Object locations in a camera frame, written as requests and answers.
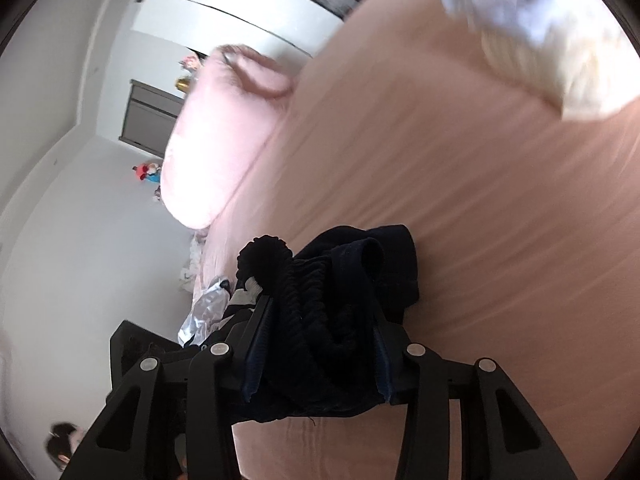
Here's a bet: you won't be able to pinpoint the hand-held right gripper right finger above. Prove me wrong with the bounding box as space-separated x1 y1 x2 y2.
371 310 578 480

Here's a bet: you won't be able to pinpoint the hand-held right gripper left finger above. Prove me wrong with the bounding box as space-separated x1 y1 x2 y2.
65 294 275 480

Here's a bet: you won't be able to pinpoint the navy pants with white stripes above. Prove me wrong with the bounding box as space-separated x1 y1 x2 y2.
235 224 420 423

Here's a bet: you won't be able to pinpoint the pile of light clothes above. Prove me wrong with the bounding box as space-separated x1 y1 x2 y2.
179 232 211 293

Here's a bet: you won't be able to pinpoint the pale blue white shirt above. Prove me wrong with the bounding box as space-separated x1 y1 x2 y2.
177 277 266 348

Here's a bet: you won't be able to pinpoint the person's head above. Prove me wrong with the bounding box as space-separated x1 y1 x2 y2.
45 422 83 471

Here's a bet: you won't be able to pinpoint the bed with pink sheet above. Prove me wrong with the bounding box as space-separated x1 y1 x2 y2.
192 0 640 480

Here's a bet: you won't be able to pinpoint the red and blue plush toy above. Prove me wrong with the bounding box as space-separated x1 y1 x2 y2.
132 161 163 184

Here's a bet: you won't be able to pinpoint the grey door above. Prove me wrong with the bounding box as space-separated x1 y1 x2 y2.
118 79 187 158

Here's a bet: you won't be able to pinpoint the white wardrobe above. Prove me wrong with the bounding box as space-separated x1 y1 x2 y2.
132 0 346 58

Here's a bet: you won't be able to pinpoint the crumpled white garment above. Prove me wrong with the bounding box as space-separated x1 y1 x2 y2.
407 0 633 123

